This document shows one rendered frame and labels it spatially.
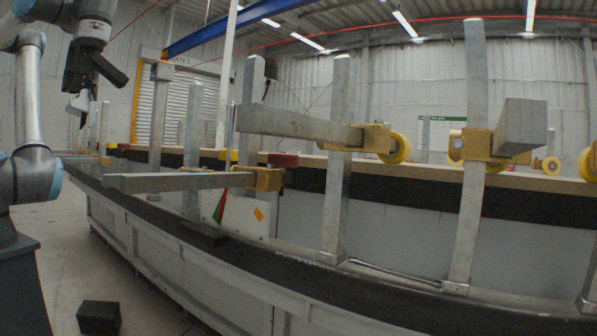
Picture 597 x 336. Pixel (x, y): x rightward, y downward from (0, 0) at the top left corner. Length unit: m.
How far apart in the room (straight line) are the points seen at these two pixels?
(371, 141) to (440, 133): 7.33
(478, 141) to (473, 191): 0.08
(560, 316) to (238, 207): 0.69
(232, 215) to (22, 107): 0.84
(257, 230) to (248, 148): 0.19
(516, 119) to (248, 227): 0.60
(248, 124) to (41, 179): 0.83
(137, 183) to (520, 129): 0.49
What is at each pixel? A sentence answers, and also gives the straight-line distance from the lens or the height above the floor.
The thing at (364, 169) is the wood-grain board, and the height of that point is 0.88.
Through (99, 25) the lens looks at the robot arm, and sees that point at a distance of 0.74.
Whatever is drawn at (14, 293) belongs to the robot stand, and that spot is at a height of 0.46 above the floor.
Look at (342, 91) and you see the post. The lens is 0.55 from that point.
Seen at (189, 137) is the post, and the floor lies 0.94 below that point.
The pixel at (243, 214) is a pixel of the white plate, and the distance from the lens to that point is 0.70.
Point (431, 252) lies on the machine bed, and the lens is 0.73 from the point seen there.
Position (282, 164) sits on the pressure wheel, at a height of 0.88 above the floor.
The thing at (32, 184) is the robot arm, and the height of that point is 0.78.
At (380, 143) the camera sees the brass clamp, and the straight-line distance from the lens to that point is 0.50.
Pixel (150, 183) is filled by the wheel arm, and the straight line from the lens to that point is 0.51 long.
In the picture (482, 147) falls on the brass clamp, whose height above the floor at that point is 0.94.
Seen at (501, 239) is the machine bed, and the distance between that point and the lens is 0.72.
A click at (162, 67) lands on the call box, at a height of 1.20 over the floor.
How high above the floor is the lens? 0.91
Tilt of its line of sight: 3 degrees down
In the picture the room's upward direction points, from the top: 4 degrees clockwise
